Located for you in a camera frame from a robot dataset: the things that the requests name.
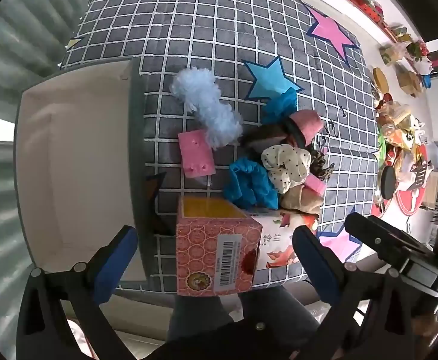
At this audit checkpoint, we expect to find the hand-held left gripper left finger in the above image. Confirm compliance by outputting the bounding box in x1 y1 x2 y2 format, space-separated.
15 225 139 360

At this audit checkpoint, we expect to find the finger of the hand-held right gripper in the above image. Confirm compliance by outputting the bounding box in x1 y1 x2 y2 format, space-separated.
344 212 429 257

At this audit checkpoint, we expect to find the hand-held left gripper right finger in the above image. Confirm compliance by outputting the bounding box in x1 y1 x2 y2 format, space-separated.
292 226 416 360

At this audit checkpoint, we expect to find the beige cloth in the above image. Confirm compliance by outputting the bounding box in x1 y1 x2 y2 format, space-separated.
281 185 322 216

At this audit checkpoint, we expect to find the leopard print cloth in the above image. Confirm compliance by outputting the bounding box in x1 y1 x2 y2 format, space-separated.
309 150 336 181

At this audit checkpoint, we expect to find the white polka dot cloth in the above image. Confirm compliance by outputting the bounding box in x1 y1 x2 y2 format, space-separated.
261 144 312 196

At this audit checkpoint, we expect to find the white storage box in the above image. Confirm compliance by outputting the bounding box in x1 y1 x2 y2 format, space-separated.
15 58 148 284

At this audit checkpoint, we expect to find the pink hat black brim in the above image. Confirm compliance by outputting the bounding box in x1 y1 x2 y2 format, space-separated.
284 109 324 149

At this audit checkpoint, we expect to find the striped knit hat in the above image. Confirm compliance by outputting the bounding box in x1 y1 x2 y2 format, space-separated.
241 123 294 151

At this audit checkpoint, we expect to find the light blue fluffy cloth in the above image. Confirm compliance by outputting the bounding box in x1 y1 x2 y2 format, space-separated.
170 68 244 149

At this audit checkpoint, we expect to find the floral tissue packet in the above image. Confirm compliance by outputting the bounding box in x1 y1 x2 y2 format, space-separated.
251 210 319 271

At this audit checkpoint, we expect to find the black round pan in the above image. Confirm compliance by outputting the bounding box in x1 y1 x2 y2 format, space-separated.
379 165 397 201

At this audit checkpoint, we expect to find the red round tray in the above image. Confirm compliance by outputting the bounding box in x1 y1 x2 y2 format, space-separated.
382 144 429 216

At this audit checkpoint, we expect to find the pink patterned carton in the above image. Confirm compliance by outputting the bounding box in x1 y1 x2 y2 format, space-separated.
176 195 262 297

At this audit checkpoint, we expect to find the pile of snack packets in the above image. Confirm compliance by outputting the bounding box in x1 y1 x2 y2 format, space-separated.
374 99 435 181

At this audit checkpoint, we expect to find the grey green curtain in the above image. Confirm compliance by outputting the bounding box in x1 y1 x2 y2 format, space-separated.
0 0 103 346

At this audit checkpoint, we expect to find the round yellow tin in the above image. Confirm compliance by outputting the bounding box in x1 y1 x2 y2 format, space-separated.
372 67 390 94

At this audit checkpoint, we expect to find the brown cardboard box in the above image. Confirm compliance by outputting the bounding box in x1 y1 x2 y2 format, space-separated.
396 65 424 96

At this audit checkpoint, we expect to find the grey grid star blanket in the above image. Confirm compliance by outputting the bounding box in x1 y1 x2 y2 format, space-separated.
60 0 382 293

